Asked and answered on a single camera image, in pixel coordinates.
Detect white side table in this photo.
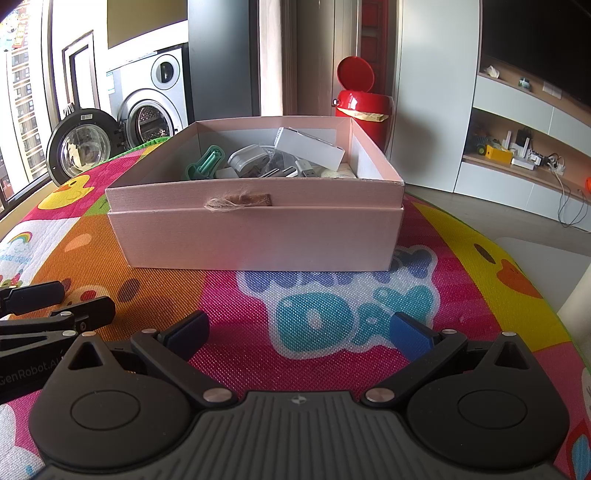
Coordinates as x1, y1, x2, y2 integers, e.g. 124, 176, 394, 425
494, 237, 591, 319

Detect pink cardboard box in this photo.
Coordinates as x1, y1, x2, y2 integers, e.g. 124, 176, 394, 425
105, 115, 406, 272

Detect tall white cabinet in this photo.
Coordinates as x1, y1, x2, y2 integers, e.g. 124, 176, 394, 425
385, 0, 483, 195

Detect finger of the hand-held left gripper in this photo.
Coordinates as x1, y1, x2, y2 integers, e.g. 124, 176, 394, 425
0, 281, 65, 317
0, 296, 116, 349

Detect white rectangular box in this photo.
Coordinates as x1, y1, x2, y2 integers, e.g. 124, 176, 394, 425
276, 127, 346, 169

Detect teal plastic clip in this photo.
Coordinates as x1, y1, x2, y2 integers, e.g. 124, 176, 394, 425
184, 145, 227, 181

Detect colourful cartoon play mat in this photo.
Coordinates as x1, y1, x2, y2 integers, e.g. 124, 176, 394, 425
0, 136, 591, 480

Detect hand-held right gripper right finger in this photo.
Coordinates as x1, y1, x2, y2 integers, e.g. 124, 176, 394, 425
360, 311, 530, 409

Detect thin dark cables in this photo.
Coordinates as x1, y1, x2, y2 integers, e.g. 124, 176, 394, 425
549, 159, 589, 227

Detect silver washing machine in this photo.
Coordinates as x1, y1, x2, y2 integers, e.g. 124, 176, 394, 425
116, 88, 189, 148

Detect red trash bin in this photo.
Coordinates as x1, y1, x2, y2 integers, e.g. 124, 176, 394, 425
332, 56, 395, 155

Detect white router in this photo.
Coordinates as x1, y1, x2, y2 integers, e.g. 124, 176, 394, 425
503, 130, 533, 160

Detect black television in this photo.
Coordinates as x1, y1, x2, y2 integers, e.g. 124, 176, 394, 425
480, 0, 591, 109

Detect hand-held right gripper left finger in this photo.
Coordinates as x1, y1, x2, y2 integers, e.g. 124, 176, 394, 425
68, 311, 234, 409

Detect white shelf unit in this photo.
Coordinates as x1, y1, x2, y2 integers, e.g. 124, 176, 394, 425
455, 55, 591, 227

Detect white usb charger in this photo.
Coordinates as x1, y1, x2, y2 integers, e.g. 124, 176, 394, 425
228, 144, 273, 178

